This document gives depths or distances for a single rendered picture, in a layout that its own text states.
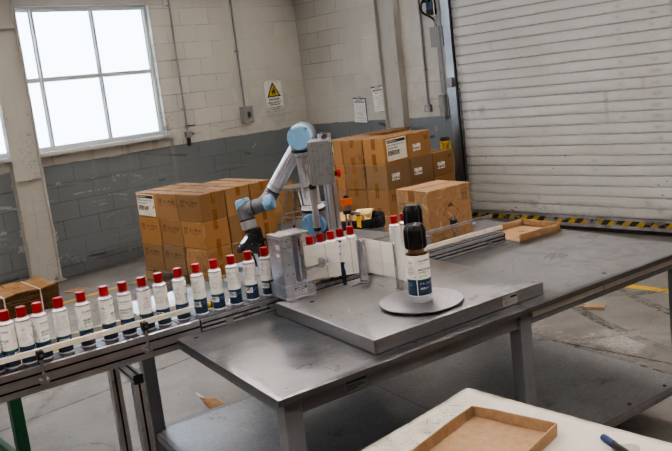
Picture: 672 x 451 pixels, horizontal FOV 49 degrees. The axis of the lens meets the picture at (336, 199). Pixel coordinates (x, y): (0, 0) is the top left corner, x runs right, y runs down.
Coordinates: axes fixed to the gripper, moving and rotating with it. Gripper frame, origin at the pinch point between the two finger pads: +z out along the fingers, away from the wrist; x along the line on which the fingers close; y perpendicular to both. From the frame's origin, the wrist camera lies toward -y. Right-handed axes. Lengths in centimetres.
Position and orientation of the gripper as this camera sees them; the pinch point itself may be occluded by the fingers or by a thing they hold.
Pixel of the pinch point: (258, 269)
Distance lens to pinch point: 363.3
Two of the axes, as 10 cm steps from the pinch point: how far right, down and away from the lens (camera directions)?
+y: 6.7, -1.9, 7.1
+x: -6.8, 2.1, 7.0
